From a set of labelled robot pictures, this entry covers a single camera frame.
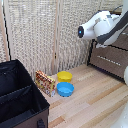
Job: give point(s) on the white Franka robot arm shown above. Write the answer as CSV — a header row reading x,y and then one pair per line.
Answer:
x,y
100,26

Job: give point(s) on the dark brown drawer cabinet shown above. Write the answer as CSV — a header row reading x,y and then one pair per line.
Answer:
x,y
110,61

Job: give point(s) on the yellow plastic bowl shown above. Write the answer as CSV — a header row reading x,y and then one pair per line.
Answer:
x,y
64,76

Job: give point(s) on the blue plastic bowl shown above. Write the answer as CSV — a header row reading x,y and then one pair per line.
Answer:
x,y
65,89

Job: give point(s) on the yellow red food box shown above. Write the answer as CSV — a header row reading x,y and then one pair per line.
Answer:
x,y
45,83

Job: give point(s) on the woven bamboo folding screen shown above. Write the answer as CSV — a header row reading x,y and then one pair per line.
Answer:
x,y
33,33

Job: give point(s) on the black fabric storage box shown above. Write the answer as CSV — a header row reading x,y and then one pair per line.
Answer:
x,y
16,100

